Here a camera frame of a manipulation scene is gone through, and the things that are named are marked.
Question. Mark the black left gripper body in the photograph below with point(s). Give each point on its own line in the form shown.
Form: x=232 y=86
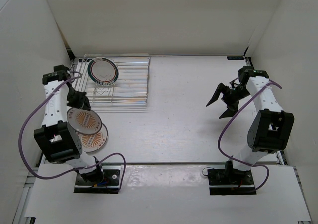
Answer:
x=75 y=99

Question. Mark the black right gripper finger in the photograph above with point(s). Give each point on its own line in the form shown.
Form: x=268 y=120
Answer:
x=231 y=110
x=221 y=88

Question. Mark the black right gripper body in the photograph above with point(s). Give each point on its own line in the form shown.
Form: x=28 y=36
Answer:
x=230 y=96

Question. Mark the orange sunburst plate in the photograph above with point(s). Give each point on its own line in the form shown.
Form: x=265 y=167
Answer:
x=95 y=142
x=84 y=121

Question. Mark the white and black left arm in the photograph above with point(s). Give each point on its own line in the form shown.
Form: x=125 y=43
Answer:
x=58 y=141

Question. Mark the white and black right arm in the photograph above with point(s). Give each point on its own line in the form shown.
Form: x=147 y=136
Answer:
x=271 y=128

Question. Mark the small black label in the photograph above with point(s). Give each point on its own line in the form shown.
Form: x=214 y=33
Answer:
x=232 y=58

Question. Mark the green rimmed white plate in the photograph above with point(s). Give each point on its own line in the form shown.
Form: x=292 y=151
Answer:
x=103 y=71

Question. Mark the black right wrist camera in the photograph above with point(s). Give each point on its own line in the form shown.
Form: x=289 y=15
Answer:
x=243 y=74

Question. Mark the wire dish rack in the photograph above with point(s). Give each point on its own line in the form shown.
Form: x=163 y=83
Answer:
x=130 y=90

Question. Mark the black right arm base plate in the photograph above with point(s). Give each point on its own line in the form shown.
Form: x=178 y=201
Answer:
x=235 y=184

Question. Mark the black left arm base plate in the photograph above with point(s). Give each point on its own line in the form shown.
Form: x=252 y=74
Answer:
x=108 y=184

